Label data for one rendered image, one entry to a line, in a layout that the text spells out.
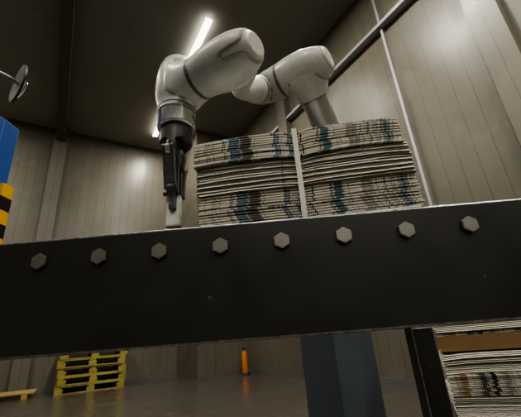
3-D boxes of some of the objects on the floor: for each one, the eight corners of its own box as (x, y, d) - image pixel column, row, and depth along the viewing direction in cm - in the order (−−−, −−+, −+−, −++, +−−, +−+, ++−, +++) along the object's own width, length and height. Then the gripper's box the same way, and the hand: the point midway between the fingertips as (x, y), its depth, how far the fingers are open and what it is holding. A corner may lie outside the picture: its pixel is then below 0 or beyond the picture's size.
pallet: (36, 394, 658) (37, 388, 662) (35, 398, 594) (35, 391, 598) (-41, 404, 601) (-39, 397, 605) (-51, 409, 537) (-50, 401, 541)
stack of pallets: (119, 384, 733) (122, 340, 766) (126, 386, 662) (129, 338, 695) (52, 392, 671) (59, 344, 705) (52, 396, 600) (59, 343, 633)
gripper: (184, 112, 72) (183, 215, 63) (198, 145, 84) (198, 235, 75) (150, 116, 72) (144, 218, 63) (169, 148, 84) (165, 237, 75)
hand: (174, 212), depth 71 cm, fingers closed
